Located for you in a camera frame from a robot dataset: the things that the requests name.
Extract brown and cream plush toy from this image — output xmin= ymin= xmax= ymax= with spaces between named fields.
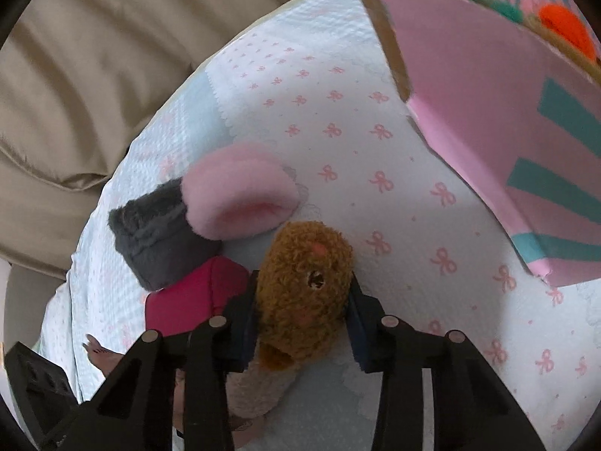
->
xmin=225 ymin=220 xmax=356 ymax=420

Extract magenta cloth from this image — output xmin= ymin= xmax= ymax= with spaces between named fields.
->
xmin=145 ymin=256 xmax=252 ymax=339

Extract grey mouse plush pink ear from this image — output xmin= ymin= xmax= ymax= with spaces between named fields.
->
xmin=108 ymin=176 xmax=222 ymax=292

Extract pink fleece cloth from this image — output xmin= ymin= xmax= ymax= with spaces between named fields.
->
xmin=181 ymin=145 xmax=301 ymax=241

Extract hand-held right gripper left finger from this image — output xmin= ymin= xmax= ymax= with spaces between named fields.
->
xmin=47 ymin=270 xmax=260 ymax=451

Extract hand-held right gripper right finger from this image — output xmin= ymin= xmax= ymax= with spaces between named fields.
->
xmin=346 ymin=273 xmax=548 ymax=451

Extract person's left hand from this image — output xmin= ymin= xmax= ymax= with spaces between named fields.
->
xmin=82 ymin=333 xmax=127 ymax=379

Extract pink fabric basket teal stripes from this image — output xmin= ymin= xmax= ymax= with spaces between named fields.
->
xmin=350 ymin=0 xmax=601 ymax=288

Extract white blanket with pink bows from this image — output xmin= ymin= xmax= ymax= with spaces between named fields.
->
xmin=36 ymin=0 xmax=601 ymax=451

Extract beige cushion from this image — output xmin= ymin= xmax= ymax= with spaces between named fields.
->
xmin=0 ymin=0 xmax=354 ymax=283

